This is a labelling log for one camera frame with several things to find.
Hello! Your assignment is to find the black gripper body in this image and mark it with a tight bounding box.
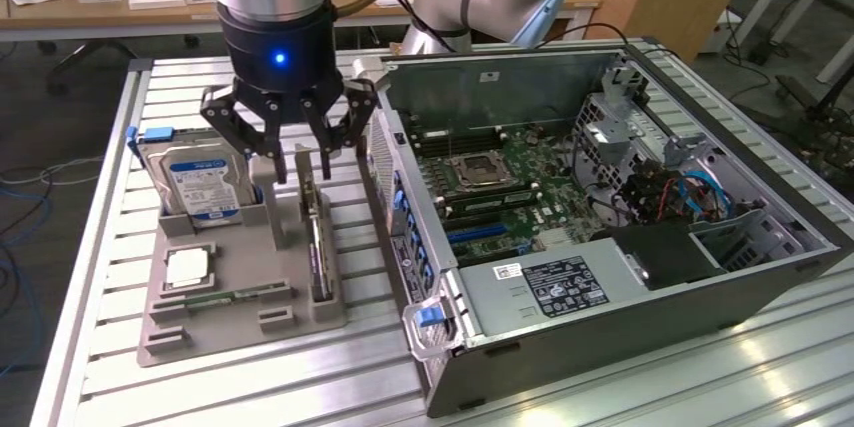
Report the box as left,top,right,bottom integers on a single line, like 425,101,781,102
217,0,345,123

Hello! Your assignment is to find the green graphics card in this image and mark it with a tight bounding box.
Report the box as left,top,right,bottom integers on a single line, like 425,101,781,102
292,141,334,306

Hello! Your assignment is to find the blue disk carrier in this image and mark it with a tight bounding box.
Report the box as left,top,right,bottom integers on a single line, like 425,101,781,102
125,125,178,168

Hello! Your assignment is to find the silver hard disk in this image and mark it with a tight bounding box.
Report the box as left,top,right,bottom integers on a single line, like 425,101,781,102
137,139,260,228

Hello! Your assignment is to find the black RAM slot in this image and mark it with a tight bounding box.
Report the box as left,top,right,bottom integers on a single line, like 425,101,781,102
443,196,543,222
415,128,500,150
419,136,505,158
416,132,503,154
412,124,499,146
436,186,539,211
432,181,535,206
439,191,540,216

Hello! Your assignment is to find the black chair base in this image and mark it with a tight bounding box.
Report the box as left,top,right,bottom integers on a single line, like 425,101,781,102
36,36,138,96

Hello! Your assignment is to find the long black expansion slot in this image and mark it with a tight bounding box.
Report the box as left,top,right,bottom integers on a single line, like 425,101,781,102
443,213,503,233

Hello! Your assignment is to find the green motherboard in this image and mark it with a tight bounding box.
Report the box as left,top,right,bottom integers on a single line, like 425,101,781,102
403,116,601,268

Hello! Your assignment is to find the blue expansion slot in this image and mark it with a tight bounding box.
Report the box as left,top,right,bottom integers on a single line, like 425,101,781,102
447,223,508,245

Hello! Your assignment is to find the silver CPU chip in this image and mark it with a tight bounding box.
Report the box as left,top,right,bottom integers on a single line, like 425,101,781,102
164,249,214,288

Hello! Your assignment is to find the grey parts rack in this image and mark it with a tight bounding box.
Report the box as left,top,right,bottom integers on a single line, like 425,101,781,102
136,154,348,368

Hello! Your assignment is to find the green RAM stick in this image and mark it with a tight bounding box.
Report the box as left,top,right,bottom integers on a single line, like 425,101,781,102
180,285,281,307

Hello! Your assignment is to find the silver perforated disk bay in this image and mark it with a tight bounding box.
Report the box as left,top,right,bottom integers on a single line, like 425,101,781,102
572,64,668,183

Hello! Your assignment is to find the silver chipset heatsink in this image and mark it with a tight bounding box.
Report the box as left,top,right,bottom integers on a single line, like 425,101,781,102
535,228,573,249

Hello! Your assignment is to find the blue case latch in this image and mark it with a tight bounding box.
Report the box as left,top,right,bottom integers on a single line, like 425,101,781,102
412,307,445,332

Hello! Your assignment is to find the grey power supply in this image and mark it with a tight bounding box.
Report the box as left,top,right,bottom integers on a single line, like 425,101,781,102
452,238,652,343

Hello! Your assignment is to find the black plastic shroud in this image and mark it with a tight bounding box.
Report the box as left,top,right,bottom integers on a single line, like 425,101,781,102
609,224,728,291

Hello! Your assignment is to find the black open PC case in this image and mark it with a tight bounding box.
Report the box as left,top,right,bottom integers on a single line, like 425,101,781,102
350,39,854,421

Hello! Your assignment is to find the silver open disk bay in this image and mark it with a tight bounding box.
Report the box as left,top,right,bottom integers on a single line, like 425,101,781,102
685,204,825,276

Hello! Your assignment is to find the black floor stand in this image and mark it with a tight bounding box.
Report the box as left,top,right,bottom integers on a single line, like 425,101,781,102
772,74,854,178

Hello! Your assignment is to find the white upright desk leg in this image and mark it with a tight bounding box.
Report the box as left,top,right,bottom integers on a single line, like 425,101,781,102
813,31,854,84

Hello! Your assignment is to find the black power cord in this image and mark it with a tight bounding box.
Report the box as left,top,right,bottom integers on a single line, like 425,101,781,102
545,21,675,56

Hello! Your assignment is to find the blue disk wire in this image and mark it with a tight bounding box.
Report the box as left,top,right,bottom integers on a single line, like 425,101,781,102
671,170,735,223

